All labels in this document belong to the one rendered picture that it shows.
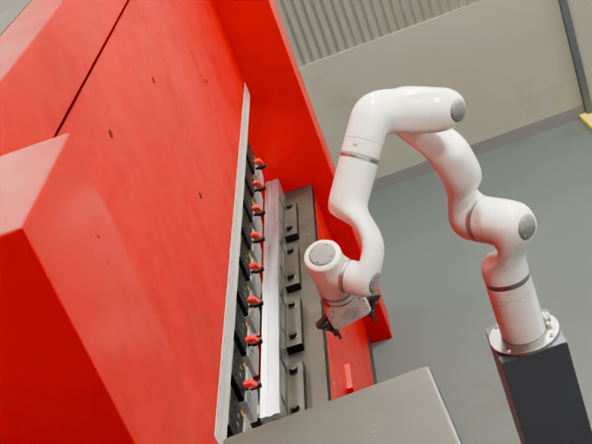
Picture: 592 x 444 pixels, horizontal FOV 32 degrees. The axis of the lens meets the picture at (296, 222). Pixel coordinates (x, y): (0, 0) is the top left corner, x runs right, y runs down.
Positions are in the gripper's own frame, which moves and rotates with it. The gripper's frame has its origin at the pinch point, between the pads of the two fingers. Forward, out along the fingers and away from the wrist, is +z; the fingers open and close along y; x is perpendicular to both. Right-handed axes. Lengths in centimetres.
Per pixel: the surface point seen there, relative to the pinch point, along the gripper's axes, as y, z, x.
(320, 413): -12, -111, -78
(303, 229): 4, 110, 120
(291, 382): -24, 59, 29
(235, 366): -30.4, -0.7, 4.6
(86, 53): -24, -83, 32
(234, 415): -34.3, -8.0, -11.9
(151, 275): -33, -54, -1
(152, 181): -26, -46, 29
